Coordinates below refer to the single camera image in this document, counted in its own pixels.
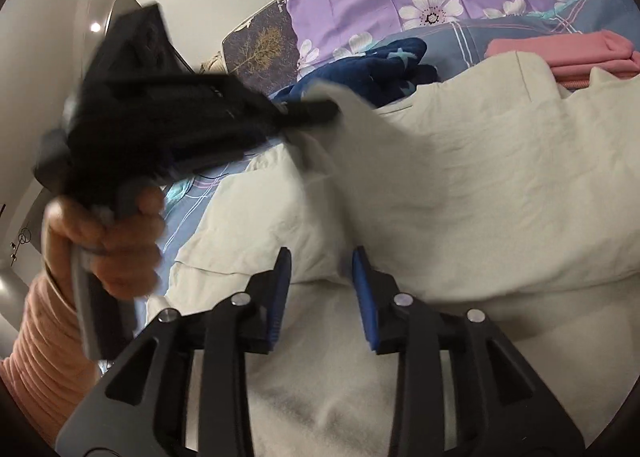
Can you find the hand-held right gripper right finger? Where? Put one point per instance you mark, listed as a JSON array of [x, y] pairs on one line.
[[362, 289]]

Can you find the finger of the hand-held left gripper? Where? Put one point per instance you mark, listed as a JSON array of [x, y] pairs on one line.
[[310, 114]]

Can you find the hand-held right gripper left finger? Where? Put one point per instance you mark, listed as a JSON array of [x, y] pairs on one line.
[[280, 297]]

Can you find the beige garment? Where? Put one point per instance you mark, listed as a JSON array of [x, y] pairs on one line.
[[450, 187]]

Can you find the person's left forearm pink sleeve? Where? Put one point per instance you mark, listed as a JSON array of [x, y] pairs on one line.
[[45, 362]]

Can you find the person's left hand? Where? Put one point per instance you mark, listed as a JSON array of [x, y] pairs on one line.
[[125, 257]]

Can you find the navy star print cloth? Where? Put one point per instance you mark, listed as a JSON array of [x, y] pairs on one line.
[[370, 67]]

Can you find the dark tree print pillow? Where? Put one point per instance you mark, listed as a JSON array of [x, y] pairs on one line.
[[260, 42]]

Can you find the blue striped blanket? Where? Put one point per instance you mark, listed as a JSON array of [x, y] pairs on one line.
[[460, 39]]

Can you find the pink folded cloth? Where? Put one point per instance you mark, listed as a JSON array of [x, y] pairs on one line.
[[565, 57]]

